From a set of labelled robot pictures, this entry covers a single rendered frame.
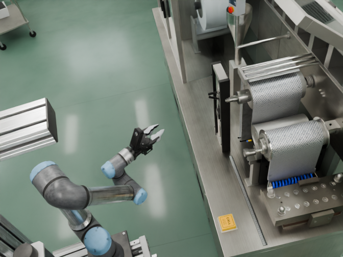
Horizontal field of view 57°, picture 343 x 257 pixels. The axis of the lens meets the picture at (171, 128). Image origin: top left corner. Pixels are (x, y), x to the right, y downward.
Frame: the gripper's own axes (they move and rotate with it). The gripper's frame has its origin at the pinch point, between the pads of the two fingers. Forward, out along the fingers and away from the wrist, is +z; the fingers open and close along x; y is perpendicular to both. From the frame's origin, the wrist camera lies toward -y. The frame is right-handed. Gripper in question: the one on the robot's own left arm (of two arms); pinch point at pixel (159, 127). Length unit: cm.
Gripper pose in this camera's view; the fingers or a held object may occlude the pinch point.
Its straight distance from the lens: 162.3
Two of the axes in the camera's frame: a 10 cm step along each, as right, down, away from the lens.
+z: 7.2, -5.8, 3.9
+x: 7.0, 5.6, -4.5
